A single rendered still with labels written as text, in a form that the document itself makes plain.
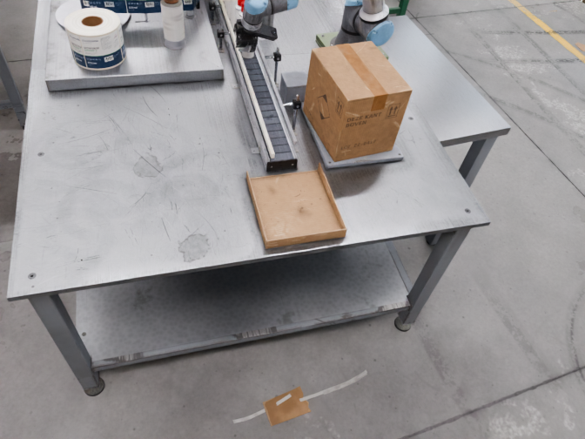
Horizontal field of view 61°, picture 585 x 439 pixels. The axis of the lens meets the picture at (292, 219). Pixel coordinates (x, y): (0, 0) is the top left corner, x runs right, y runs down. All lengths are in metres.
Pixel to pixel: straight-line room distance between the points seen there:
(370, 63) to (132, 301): 1.32
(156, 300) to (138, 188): 0.61
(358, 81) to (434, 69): 0.79
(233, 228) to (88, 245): 0.43
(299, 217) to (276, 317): 0.61
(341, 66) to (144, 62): 0.83
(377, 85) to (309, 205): 0.45
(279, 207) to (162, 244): 0.39
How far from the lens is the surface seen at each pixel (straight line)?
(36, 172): 1.83
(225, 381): 2.21
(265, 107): 1.92
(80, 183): 1.75
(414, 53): 2.50
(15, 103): 3.23
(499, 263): 2.86
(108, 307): 2.17
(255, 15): 1.84
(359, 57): 1.81
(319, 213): 1.62
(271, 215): 1.60
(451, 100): 2.26
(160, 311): 2.12
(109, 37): 2.07
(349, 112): 1.64
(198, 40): 2.28
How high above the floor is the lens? 2.06
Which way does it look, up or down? 50 degrees down
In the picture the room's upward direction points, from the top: 9 degrees clockwise
